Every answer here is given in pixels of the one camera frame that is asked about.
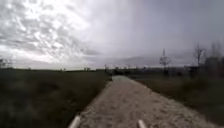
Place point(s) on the bare shrub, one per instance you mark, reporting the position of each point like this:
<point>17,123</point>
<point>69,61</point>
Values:
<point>4,63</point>

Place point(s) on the dark grass field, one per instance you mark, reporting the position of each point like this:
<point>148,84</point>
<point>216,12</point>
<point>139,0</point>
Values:
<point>43,96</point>
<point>196,91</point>

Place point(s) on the bare tree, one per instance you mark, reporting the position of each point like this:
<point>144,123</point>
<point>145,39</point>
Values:
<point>199,55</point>
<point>164,61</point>

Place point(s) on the robot's own part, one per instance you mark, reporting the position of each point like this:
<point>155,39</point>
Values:
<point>141,124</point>
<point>75,122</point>

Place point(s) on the pale gravel path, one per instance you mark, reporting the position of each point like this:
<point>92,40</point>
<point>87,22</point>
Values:
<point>130,103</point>

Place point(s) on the distant row of bushes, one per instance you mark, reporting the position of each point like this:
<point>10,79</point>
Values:
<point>126,70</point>

